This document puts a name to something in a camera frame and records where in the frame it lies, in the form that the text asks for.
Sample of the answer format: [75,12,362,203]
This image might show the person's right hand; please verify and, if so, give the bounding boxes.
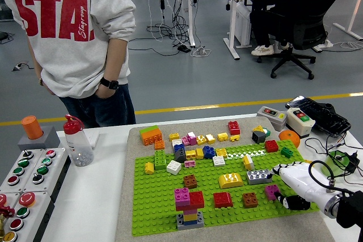
[41,82,57,96]

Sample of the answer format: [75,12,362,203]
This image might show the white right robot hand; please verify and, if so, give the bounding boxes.
[266,161,343,214]

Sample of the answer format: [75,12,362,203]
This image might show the person's left hand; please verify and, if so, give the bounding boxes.
[94,84,114,99]

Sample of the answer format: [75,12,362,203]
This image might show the pink square brick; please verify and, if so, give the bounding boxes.
[174,187,191,208]
[264,184,281,201]

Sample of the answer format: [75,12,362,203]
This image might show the long grey brick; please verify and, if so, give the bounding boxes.
[246,169,273,185]

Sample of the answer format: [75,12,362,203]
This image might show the brown square brick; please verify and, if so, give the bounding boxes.
[242,192,259,209]
[183,174,199,190]

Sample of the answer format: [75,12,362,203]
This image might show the white and yellow brick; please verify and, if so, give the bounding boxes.
[242,154,255,171]

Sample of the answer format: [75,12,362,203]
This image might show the lime green flat brick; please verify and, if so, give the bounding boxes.
[139,125,159,134]

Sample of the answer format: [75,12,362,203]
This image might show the large orange brick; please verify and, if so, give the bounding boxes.
[141,128,164,146]

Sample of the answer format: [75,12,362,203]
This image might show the yellow curved brick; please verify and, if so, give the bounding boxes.
[217,172,244,189]

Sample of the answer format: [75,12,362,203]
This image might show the red sloped brick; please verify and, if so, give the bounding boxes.
[212,192,234,209]

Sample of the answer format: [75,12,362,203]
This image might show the tall green brick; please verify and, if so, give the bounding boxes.
[154,149,167,171]

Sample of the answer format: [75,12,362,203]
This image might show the dark grey sloped brick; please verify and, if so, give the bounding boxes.
[174,148,187,163]

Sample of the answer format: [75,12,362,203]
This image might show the pink and white brick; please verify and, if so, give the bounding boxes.
[186,131,198,146]

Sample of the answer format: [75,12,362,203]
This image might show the large red brick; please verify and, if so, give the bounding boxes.
[175,190,205,212]

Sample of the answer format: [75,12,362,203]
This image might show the green studded baseplate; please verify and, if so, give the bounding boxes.
[130,139,334,237]

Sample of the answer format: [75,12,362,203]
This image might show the grey base brick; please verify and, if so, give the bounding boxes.
[175,211,205,231]

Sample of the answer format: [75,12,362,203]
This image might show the black wristwatch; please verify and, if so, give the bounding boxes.
[99,76,120,90]

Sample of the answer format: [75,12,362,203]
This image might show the green plastic cup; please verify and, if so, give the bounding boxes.
[322,150,351,177]

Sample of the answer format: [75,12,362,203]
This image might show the floor socket box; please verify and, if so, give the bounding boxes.
[11,61,29,72]

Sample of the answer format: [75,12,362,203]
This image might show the person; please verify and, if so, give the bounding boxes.
[0,0,137,129]
[249,0,290,56]

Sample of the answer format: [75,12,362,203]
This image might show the orange fruit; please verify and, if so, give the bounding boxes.
[277,129,301,148]

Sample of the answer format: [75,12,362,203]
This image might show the orange cylinder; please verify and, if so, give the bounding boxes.
[20,115,44,141]

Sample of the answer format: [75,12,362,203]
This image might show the grey block holder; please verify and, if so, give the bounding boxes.
[17,125,61,152]

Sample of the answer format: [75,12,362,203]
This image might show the clear bottle red cap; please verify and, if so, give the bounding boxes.
[62,114,95,168]

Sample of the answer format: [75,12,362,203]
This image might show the white push-button box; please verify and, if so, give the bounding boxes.
[5,190,56,242]
[0,192,20,242]
[0,147,45,194]
[22,147,71,206]

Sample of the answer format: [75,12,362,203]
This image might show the clear storage crate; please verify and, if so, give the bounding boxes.
[0,0,14,22]

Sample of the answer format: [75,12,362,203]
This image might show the grey-brown table mat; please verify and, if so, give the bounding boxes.
[115,114,336,242]

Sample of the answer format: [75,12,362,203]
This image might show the white computer case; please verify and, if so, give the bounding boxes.
[234,1,252,46]

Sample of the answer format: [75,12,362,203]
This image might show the black office chair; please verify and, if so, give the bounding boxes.
[255,0,351,80]

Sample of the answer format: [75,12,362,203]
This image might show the white wall switch plate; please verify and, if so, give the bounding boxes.
[85,129,100,149]

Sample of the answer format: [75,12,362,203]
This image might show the white switch box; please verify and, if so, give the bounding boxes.
[285,107,316,138]

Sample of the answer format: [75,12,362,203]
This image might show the black plug with cord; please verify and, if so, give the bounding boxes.
[305,133,363,180]

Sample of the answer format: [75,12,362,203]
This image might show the grey switch box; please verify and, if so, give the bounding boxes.
[256,105,288,131]

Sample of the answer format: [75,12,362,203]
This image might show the black floor cable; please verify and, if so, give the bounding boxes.
[0,31,15,45]

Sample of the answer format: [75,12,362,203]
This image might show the tangled black cables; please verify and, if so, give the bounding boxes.
[127,0,199,56]

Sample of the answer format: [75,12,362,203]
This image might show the red valve handle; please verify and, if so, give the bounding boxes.
[0,206,15,219]

